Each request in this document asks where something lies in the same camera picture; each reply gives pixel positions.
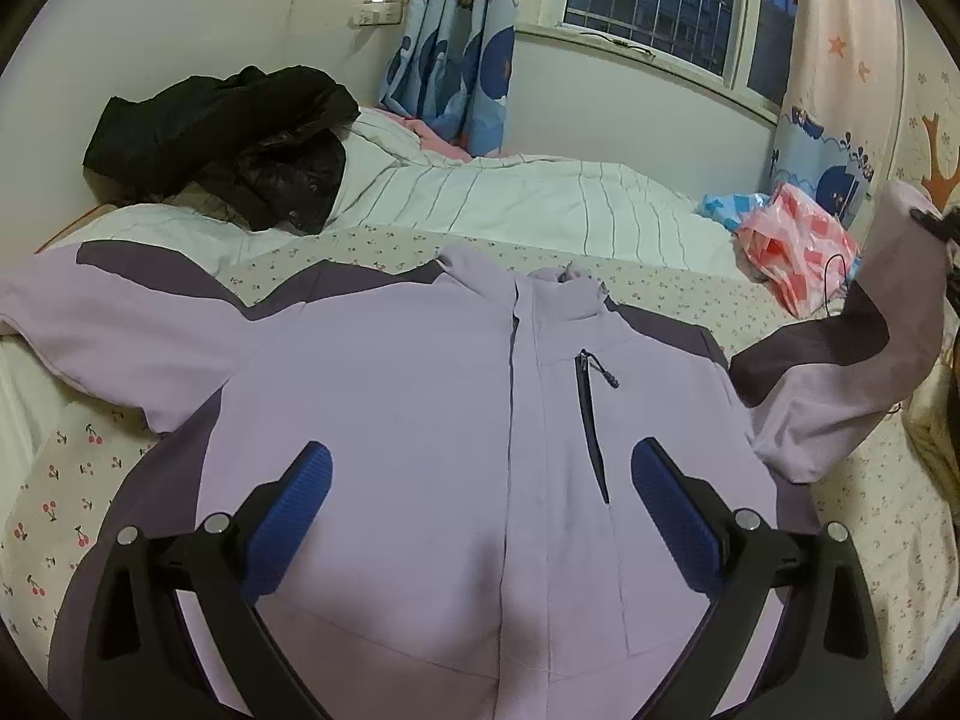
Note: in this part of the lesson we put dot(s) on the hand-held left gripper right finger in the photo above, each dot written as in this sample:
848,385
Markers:
675,521

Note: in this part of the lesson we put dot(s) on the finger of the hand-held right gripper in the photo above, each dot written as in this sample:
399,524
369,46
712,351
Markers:
934,223

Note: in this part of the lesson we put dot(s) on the barred window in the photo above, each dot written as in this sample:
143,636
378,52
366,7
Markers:
645,0

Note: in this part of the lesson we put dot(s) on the cherry-print bed sheet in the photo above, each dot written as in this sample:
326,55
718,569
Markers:
60,495

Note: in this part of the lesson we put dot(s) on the blue patterned plastic bag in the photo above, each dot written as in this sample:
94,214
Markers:
731,208

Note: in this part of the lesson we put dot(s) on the blue cartoon curtain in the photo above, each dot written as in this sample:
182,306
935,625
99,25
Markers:
450,60

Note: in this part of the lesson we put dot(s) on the lavender and purple jacket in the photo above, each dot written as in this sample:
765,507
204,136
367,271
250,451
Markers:
420,390

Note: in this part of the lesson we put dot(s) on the white wall socket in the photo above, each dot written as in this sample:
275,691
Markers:
379,13

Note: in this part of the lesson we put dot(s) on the pink cartoon whale curtain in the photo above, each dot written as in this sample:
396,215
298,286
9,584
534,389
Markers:
825,90

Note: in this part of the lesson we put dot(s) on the pink cloth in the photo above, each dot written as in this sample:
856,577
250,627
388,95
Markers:
435,136

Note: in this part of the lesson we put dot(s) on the pink plastic bag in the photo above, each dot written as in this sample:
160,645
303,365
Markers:
787,247

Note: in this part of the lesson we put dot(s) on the white striped quilt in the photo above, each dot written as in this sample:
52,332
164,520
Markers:
525,202

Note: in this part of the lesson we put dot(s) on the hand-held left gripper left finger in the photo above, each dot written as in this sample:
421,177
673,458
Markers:
300,510

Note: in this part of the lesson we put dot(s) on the black jacket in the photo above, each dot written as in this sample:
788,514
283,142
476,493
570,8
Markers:
225,135

